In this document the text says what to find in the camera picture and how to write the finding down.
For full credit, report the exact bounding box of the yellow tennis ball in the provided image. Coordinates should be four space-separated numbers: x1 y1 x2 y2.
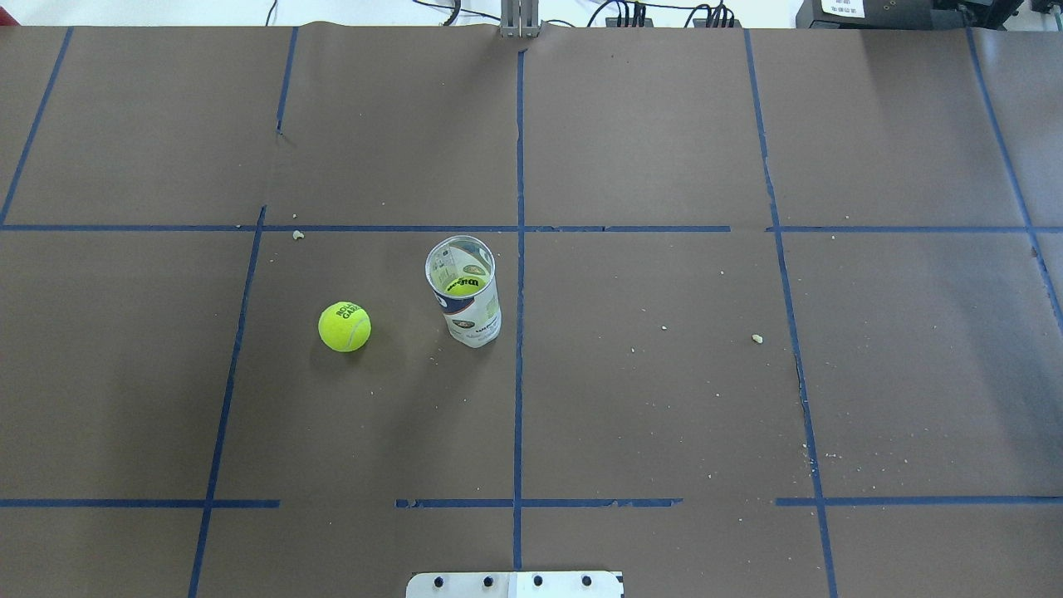
316 301 372 353
443 275 488 297

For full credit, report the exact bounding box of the yellow tennis ball inside can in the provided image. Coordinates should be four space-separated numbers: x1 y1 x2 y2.
443 275 488 297

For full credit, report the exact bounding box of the clear Wilson tennis ball can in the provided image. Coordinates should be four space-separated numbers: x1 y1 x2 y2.
424 235 502 348

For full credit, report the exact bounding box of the brown paper table cover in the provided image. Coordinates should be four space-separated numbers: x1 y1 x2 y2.
2 22 1061 597

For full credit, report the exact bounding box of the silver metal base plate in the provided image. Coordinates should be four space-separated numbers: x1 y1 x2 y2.
405 571 625 597

